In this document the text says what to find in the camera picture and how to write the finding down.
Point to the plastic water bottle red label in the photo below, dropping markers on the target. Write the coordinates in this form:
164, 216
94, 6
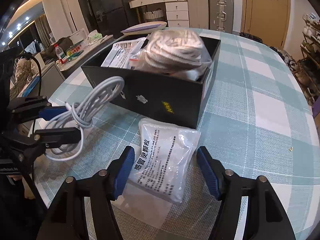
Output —
60, 54

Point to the tan wooden door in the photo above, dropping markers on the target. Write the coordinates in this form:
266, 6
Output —
266, 19

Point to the black refrigerator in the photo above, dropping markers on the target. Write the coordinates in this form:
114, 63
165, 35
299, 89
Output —
119, 16

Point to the white drawer desk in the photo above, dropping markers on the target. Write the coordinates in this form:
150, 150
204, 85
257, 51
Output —
175, 11

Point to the white plush toy blue ear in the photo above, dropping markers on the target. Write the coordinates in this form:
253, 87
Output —
192, 75

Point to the black cardboard box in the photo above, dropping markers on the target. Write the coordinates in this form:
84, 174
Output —
160, 97

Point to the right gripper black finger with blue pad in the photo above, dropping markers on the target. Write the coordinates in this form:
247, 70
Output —
66, 218
266, 217

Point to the white oval plate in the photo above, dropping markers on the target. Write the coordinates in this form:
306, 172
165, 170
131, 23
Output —
145, 28

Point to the white electric kettle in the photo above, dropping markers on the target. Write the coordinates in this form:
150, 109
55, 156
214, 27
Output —
78, 36

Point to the bag of striped rope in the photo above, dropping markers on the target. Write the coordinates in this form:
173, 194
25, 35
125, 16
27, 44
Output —
174, 52

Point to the beige suitcase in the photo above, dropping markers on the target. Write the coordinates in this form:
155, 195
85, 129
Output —
198, 13

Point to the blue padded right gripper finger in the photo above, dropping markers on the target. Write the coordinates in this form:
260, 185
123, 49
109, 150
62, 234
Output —
29, 108

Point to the grey coffee table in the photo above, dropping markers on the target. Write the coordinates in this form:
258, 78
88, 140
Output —
53, 75

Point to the silver suitcase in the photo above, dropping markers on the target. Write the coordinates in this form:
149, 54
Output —
221, 15

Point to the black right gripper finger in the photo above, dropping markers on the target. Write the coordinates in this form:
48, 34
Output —
43, 139

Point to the white medicine granule packet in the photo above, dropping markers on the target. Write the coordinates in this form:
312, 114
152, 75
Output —
162, 164

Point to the black trash bag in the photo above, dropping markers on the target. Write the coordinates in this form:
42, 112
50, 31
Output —
251, 37

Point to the tall dark glass cabinet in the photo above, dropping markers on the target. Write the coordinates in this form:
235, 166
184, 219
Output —
88, 14

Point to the woven laundry basket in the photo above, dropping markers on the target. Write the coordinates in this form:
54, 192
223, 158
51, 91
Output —
154, 16

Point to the wooden shoe rack with shoes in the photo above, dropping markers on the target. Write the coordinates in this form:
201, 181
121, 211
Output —
306, 70

